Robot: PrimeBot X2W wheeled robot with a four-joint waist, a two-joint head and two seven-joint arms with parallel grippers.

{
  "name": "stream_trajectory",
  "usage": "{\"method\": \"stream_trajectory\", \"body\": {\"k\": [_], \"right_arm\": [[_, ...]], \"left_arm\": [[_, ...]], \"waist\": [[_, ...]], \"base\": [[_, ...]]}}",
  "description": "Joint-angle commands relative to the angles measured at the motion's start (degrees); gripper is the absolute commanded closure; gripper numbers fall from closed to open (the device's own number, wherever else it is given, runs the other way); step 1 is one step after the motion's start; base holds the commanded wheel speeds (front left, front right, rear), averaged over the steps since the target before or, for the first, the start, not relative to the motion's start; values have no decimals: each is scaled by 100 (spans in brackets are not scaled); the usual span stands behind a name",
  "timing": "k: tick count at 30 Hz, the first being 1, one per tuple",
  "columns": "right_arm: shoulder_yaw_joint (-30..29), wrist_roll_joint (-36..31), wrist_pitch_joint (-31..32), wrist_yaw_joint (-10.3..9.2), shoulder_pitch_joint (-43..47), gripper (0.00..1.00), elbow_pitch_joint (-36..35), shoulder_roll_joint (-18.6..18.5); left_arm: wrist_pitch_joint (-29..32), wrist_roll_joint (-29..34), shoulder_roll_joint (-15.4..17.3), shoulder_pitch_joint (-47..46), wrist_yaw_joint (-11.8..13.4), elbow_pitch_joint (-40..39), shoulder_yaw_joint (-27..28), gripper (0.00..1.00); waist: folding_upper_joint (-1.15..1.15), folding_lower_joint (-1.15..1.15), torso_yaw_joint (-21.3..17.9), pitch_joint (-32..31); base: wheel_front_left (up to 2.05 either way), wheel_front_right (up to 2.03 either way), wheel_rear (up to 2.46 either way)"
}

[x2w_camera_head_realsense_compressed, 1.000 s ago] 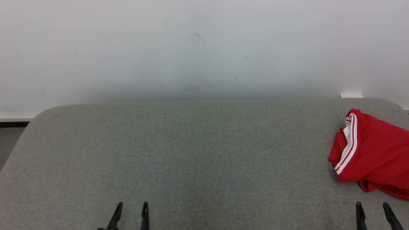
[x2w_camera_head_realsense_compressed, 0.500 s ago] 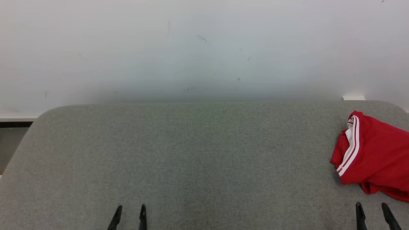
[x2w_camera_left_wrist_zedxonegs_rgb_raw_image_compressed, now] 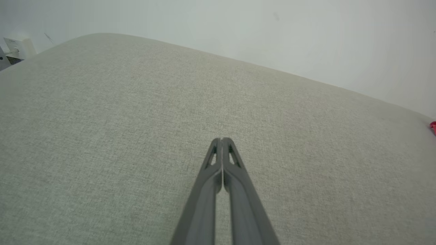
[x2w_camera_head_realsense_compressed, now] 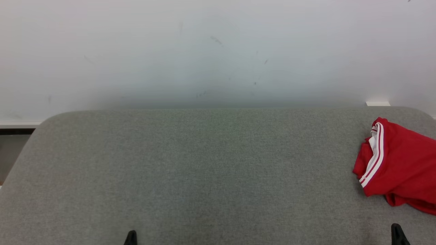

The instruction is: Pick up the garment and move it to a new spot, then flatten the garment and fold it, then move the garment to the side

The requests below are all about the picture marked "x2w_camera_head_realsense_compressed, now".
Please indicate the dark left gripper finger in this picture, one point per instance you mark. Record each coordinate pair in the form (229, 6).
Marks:
(131, 239)

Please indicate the white wall block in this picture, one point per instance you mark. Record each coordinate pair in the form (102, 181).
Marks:
(378, 103)

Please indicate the grey fabric sofa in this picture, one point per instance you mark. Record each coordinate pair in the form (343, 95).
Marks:
(204, 170)

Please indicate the white skirting board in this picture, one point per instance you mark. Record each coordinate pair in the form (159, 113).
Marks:
(17, 125)

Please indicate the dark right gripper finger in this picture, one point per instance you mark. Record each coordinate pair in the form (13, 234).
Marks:
(398, 236)

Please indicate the red garment with white stripes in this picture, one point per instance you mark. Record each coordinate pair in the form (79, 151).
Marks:
(405, 160)

